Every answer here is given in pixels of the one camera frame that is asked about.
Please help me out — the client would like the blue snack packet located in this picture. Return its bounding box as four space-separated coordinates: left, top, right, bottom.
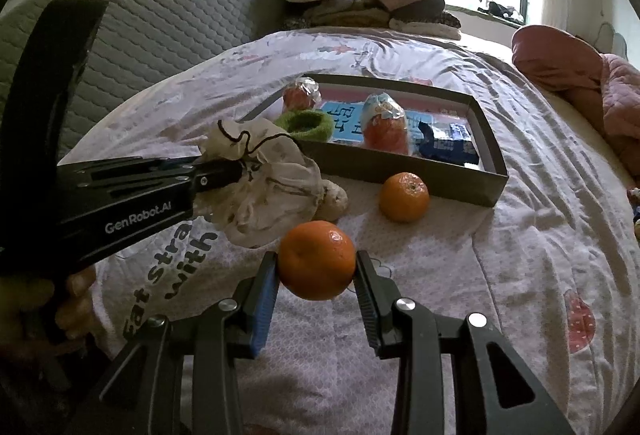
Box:
418 122 480 166

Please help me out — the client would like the grey quilted headboard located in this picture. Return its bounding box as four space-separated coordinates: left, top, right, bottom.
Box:
1 0 282 153

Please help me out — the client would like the person's left hand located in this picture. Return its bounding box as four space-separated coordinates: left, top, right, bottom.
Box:
1 266 98 345

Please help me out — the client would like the white drawstring cloth bag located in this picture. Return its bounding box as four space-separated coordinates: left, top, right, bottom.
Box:
194 117 324 249

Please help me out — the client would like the dark cardboard box tray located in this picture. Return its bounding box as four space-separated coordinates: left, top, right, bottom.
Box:
247 73 508 207

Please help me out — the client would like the strawberry print bed quilt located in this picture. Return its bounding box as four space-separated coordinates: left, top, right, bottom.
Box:
62 28 639 434

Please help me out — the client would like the small doll toy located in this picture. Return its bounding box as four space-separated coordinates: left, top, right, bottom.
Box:
627 188 640 240

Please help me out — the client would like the green fuzzy ring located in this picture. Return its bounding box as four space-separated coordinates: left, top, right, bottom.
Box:
273 108 335 144

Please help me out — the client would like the red egg toy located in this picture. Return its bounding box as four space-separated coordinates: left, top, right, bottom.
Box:
360 92 411 155

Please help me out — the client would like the orange tangerine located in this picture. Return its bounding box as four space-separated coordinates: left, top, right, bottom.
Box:
378 172 431 224
278 221 356 301

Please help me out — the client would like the pink blanket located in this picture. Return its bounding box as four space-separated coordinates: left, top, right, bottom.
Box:
512 25 640 180

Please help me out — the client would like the orange tangerine front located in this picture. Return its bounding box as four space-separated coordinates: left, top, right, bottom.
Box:
278 221 356 301

